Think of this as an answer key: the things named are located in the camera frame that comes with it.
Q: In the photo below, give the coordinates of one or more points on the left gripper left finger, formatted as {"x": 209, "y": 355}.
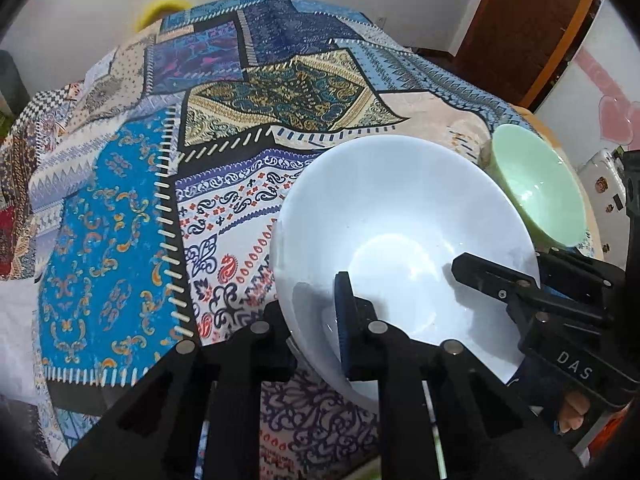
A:
{"x": 197, "y": 410}

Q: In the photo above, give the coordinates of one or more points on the white sticker suitcase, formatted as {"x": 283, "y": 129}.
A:
{"x": 603, "y": 183}

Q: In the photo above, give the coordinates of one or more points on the white folded paper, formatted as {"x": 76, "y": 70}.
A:
{"x": 19, "y": 362}

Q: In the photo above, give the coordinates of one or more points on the mint green bowl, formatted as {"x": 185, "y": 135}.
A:
{"x": 540, "y": 185}

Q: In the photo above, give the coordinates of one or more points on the person right hand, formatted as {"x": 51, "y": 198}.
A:
{"x": 574, "y": 407}

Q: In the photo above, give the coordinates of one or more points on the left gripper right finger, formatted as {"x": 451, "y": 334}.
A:
{"x": 442, "y": 413}

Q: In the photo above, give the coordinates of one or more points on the grey plush toy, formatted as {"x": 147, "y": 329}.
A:
{"x": 14, "y": 96}

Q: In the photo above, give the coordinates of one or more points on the white patterned bowl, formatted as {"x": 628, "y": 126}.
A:
{"x": 393, "y": 212}

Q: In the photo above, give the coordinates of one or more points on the wooden door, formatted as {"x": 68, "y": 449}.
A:
{"x": 513, "y": 47}

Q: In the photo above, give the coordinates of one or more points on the patchwork patterned tablecloth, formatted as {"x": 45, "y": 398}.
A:
{"x": 138, "y": 204}

